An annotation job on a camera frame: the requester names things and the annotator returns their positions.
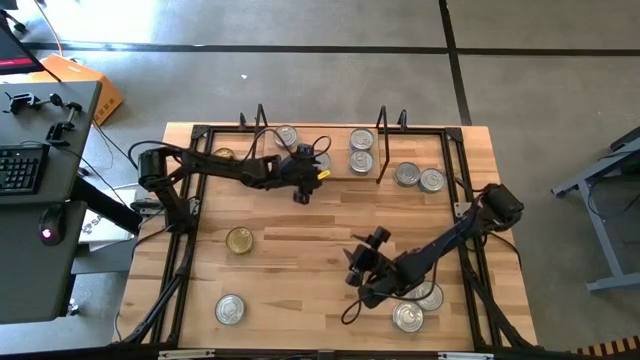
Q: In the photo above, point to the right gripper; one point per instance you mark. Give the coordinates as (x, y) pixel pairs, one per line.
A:
(380, 275)

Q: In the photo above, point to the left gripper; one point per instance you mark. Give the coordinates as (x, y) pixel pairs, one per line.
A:
(300, 172)

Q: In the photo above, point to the teal yellowfin tuna can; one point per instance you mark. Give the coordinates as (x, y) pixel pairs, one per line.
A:
(325, 161)
(432, 180)
(408, 317)

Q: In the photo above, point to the green tuna can silver lid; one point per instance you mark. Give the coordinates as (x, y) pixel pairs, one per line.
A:
(407, 174)
(286, 137)

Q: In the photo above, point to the blue label tuna can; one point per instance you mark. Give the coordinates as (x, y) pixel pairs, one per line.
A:
(361, 162)
(434, 300)
(361, 139)
(230, 309)

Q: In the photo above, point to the green tuna can gold lid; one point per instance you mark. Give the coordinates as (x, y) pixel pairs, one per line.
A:
(239, 240)
(223, 152)

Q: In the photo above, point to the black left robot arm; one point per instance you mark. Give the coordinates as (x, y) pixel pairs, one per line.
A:
(225, 167)

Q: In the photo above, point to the black diagonal bar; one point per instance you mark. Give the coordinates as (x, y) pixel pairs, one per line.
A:
(107, 205)

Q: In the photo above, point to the white printed box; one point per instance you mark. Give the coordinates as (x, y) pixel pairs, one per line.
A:
(100, 231)

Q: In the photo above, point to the orange box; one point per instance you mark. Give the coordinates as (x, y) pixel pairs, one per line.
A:
(95, 90)

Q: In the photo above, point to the black clamp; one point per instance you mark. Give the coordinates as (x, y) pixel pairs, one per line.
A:
(20, 101)
(57, 132)

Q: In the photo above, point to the black computer mouse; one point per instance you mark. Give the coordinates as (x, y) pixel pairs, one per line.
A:
(52, 225)

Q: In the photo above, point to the grey metal stand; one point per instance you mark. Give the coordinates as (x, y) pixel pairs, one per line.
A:
(607, 240)

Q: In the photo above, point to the black yellow hazard strip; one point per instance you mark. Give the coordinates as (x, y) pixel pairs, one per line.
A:
(610, 346)

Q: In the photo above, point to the black keyboard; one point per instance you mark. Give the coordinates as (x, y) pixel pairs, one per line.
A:
(20, 170)

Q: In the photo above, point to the dark grey desk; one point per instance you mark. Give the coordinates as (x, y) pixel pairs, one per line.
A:
(30, 260)

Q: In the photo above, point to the black computer monitor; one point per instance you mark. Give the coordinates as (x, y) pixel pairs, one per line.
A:
(15, 55)

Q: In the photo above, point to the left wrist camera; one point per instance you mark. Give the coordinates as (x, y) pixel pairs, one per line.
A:
(303, 151)

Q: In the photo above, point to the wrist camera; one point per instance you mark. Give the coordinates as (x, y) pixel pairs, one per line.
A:
(379, 236)
(303, 151)

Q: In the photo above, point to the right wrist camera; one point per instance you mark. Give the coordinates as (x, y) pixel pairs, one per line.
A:
(379, 236)

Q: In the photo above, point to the black aluminium table frame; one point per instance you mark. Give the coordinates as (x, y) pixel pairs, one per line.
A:
(200, 132)

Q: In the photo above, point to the silver table bracket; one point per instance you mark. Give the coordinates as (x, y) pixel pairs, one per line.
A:
(465, 356)
(185, 354)

